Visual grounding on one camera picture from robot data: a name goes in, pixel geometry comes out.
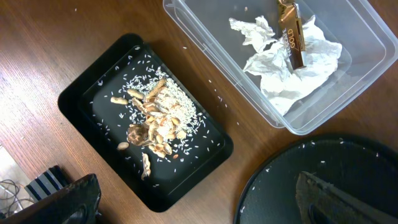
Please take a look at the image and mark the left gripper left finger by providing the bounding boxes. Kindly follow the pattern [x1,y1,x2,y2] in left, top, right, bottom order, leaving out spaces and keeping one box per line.
[1,174,101,224]

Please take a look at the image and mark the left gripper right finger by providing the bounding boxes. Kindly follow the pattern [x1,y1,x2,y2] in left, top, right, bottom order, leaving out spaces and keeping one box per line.
[295,171,397,224]

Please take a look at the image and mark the white tissue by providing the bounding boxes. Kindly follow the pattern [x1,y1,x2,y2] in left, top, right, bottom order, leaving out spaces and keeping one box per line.
[243,15,343,115]

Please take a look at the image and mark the food scraps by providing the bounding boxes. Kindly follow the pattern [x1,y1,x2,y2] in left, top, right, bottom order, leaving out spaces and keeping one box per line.
[88,45,223,189]

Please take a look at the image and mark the small tissue piece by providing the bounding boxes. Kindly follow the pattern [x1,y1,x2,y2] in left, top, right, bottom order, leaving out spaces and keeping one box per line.
[229,16,277,53]

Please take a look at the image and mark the small bottle with white cap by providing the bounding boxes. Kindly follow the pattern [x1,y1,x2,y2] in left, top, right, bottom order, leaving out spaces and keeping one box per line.
[277,0,307,70]

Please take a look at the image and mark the striped object off table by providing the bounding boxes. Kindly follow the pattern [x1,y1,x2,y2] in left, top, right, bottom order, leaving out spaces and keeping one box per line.
[24,166,70,202]

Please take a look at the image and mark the round black serving tray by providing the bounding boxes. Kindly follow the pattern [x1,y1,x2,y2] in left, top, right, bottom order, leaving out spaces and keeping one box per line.
[233,134,397,223]

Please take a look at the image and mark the black rectangular tray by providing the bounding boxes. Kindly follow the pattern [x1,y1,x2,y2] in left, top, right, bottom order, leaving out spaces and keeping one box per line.
[58,34,233,212]

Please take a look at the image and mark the clear plastic bin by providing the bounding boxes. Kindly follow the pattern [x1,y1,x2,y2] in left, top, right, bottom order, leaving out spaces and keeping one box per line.
[163,0,397,135]

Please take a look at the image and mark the tangled cables on floor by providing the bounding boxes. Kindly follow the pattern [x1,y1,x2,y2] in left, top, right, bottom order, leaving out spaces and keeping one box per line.
[0,179,35,218]

